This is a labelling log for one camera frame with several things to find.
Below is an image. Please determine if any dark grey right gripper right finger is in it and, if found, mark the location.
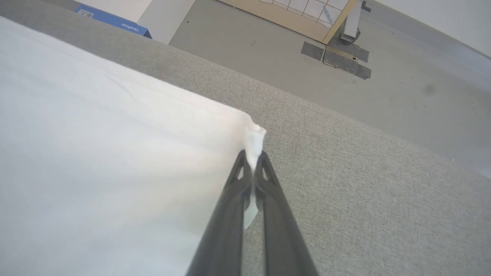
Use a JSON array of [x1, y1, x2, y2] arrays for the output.
[[253, 151, 320, 276]]

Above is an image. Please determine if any lemon print grid wall panel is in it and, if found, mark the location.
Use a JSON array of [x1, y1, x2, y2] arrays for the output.
[[218, 0, 360, 45]]

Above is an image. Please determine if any white and blue garment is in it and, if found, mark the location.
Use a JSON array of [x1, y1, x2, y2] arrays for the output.
[[0, 15, 267, 276]]

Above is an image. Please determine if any blue cardboard box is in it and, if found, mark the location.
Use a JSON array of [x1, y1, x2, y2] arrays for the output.
[[74, 4, 153, 39]]

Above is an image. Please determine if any grey fabric sofa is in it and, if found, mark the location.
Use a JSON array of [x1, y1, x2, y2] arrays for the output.
[[0, 0, 491, 276]]

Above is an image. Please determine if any white box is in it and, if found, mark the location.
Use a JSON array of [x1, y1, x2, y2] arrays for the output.
[[75, 0, 197, 45]]

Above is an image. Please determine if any dark grey floor tape patch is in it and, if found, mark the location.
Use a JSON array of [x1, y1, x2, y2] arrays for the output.
[[300, 41, 325, 61], [323, 49, 372, 80], [327, 36, 370, 63]]

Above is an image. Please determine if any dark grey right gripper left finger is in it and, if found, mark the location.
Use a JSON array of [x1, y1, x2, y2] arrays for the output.
[[186, 149, 254, 276]]

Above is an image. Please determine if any grey partition leg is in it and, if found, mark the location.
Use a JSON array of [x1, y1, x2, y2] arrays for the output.
[[340, 0, 364, 43]]

